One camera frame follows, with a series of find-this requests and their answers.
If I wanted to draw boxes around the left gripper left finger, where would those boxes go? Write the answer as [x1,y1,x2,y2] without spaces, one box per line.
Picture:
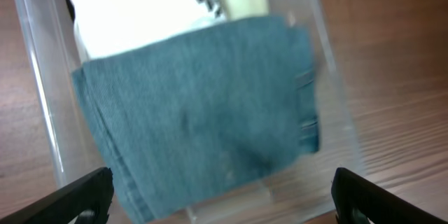
[1,167,114,224]

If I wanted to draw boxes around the clear plastic storage container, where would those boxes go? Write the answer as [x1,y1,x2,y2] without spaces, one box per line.
[15,0,364,223]

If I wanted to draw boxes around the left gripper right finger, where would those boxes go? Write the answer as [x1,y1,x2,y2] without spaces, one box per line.
[331,167,447,224]

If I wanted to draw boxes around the white printed shirt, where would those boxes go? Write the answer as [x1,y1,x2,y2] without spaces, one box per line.
[70,0,225,62]

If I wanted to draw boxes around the blue denim jeans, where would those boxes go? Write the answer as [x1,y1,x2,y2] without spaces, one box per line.
[71,15,319,223]

